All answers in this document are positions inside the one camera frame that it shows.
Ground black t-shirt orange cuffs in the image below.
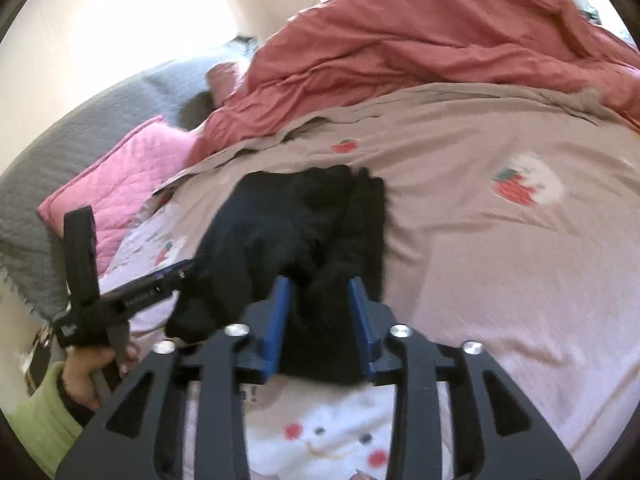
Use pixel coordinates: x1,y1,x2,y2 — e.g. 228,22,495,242
165,165,386,385

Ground person's left hand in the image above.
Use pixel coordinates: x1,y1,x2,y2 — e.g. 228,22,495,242
61,347,116,412

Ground grey quilted headboard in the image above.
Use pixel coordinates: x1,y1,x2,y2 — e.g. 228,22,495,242
1,40,253,321

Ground pink quilted pillow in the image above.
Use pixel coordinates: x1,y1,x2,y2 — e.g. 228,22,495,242
37,116,195,274

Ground green fleece sleeve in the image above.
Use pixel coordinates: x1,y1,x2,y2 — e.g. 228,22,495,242
1,362,84,479

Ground small dusty pink pillow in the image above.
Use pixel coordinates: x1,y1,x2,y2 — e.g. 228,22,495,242
205,62,242,108

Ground mauve strawberry bear bedsheet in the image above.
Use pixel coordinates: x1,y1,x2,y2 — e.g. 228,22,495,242
100,84,639,476

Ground red crumpled duvet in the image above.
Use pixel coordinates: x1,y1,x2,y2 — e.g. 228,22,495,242
189,0,639,162

